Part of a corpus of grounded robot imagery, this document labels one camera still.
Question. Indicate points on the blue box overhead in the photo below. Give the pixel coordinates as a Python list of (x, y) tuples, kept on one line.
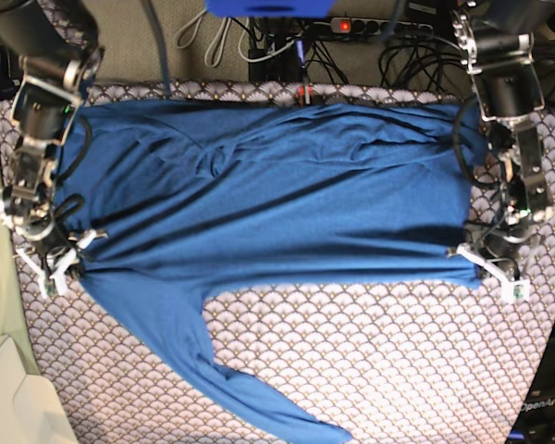
[(270, 8)]

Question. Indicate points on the white power strip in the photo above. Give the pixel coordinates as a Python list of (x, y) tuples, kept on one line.
[(370, 27)]

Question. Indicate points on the black OpenArm case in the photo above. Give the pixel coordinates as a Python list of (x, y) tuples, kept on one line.
[(536, 420)]

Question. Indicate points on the white plastic bin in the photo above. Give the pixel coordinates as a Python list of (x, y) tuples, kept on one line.
[(30, 410)]

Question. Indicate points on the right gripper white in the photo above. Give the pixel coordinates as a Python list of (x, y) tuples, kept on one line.
[(57, 257)]

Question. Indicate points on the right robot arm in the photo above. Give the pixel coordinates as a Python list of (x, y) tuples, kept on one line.
[(57, 75)]

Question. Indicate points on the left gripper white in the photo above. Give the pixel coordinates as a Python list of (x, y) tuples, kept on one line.
[(503, 257)]

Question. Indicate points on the blue T-shirt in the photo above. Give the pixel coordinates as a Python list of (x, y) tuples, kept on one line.
[(196, 200)]

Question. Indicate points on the red black table clamp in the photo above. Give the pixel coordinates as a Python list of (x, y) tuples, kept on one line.
[(305, 94)]

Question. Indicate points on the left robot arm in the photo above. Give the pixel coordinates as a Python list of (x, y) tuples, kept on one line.
[(496, 39)]

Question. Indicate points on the fan-patterned table cloth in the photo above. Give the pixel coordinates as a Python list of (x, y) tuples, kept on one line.
[(422, 361)]

